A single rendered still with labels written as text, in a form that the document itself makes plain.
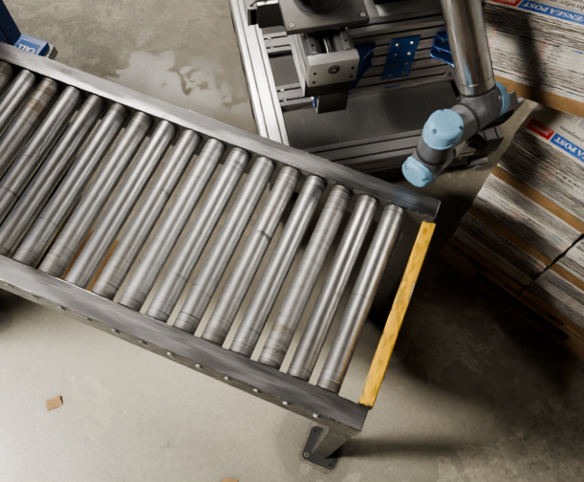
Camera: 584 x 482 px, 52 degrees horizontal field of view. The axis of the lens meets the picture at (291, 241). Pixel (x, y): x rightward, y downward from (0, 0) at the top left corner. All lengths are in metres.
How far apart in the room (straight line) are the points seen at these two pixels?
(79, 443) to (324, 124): 1.35
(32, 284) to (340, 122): 1.26
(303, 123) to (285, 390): 1.20
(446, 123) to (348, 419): 0.63
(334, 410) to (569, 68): 0.88
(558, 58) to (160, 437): 1.56
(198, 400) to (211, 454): 0.18
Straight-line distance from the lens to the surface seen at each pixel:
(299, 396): 1.23
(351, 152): 2.12
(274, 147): 1.43
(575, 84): 1.49
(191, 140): 1.46
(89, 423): 2.11
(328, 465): 2.01
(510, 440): 2.15
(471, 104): 1.35
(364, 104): 2.26
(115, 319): 1.30
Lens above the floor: 2.01
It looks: 66 degrees down
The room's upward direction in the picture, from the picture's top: 3 degrees clockwise
